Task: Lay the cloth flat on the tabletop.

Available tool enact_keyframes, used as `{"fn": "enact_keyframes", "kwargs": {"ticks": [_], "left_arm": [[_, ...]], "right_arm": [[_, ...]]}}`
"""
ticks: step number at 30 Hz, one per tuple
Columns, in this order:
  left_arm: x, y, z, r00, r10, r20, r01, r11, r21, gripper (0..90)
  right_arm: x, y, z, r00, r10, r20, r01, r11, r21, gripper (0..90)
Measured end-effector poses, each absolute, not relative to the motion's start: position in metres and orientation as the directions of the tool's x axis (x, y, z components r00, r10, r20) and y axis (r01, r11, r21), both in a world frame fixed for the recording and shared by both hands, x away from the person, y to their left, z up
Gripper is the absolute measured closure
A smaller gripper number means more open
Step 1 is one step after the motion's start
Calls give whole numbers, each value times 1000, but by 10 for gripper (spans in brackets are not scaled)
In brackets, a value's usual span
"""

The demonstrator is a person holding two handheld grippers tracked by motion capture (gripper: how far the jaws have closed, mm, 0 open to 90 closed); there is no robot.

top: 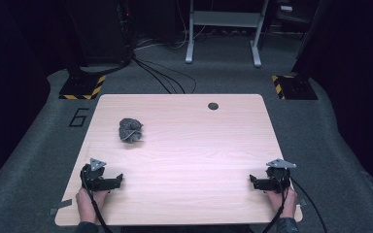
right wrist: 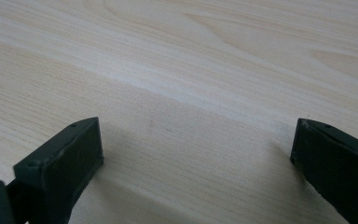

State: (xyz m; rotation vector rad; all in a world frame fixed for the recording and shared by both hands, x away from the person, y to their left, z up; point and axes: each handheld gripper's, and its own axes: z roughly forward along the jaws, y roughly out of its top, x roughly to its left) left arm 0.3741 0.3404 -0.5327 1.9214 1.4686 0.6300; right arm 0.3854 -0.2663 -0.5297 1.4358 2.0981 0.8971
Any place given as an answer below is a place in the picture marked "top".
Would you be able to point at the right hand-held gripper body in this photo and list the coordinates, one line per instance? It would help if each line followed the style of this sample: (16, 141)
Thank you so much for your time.
(278, 179)

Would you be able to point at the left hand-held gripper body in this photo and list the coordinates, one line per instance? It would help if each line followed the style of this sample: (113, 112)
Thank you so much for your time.
(92, 178)

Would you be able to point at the grey fuzzy cloth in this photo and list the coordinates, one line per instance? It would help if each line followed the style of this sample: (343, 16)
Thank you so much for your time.
(130, 130)

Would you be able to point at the person's right hand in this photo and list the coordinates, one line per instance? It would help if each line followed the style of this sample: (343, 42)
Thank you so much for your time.
(288, 204)

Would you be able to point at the person's left hand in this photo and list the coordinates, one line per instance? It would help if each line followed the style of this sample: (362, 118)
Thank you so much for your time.
(85, 205)

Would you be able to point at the dark round table grommet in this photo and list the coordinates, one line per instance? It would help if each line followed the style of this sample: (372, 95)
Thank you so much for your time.
(213, 106)

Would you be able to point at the black yellow striped stand base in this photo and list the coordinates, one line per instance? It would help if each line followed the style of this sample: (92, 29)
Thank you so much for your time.
(296, 87)
(81, 88)

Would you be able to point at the black equipment cabinet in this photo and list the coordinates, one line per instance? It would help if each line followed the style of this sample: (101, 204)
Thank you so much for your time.
(100, 29)

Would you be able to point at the white metal stand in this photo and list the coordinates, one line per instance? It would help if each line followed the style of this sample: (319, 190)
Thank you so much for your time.
(223, 18)

